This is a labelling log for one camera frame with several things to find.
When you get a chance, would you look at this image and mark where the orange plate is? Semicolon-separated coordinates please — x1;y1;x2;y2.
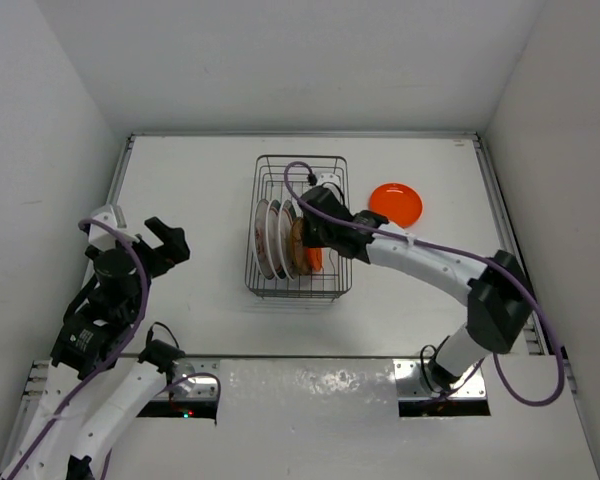
305;248;323;273
368;182;423;228

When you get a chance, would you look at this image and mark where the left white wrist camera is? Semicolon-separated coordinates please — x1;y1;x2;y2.
79;204;131;252

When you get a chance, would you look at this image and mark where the white patterned plate leftmost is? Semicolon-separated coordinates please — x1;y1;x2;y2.
252;199;275;280

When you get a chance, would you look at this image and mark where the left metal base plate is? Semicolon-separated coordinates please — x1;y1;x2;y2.
162;359;221;401

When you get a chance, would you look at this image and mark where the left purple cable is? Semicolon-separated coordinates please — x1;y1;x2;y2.
0;218;221;480

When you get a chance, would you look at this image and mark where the metal base plate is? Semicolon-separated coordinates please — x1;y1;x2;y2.
162;359;221;401
393;358;487;402

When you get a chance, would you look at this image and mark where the yellow brown plate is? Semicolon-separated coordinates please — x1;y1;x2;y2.
290;217;311;275

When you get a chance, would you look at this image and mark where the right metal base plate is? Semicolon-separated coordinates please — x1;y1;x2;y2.
393;358;487;402

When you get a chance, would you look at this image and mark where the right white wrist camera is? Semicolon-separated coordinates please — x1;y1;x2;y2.
307;172;342;187

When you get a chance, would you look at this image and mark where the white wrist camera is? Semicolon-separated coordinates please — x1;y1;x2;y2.
79;204;131;252
307;172;342;187

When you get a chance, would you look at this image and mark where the white plate green rim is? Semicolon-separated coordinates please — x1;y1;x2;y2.
265;200;287;280

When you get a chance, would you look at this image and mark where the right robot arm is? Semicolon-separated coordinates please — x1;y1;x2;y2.
298;186;532;394

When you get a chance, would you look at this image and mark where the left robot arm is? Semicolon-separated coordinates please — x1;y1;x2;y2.
0;206;190;479

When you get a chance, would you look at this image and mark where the metal wire dish rack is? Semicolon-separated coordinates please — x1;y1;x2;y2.
245;154;352;300

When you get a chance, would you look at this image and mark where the white plate dark rim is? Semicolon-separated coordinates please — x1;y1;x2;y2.
277;200;297;280

